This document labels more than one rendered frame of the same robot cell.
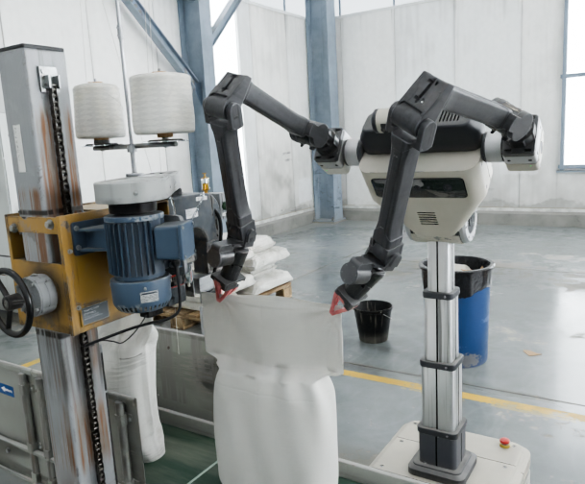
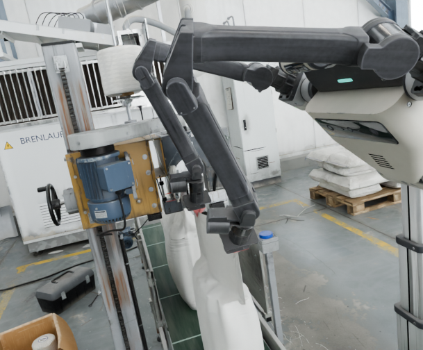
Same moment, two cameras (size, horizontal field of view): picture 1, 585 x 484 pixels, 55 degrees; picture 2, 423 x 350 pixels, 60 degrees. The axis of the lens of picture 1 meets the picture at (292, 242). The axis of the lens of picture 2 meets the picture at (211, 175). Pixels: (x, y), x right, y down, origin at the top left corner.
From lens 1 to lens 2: 109 cm
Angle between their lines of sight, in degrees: 43
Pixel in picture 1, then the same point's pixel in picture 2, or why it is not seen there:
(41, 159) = (61, 117)
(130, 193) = (75, 143)
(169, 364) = not seen: hidden behind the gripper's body
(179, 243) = (105, 180)
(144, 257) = (96, 187)
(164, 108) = (108, 76)
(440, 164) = (361, 105)
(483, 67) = not seen: outside the picture
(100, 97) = not seen: hidden behind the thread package
